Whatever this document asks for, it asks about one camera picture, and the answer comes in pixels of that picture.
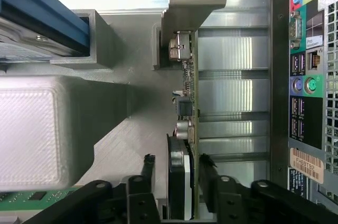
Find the tan barcode sticker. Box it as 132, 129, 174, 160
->
289, 147, 325, 184

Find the green RAM stick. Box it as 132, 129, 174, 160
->
0, 186, 81, 204

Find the open black PC case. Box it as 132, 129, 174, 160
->
268, 0, 338, 224

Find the grey parts rack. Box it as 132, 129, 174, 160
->
0, 8, 220, 224

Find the Windows Pro sticker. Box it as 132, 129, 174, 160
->
306, 11, 325, 50

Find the hard disk with blue caddy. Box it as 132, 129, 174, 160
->
0, 0, 91, 64

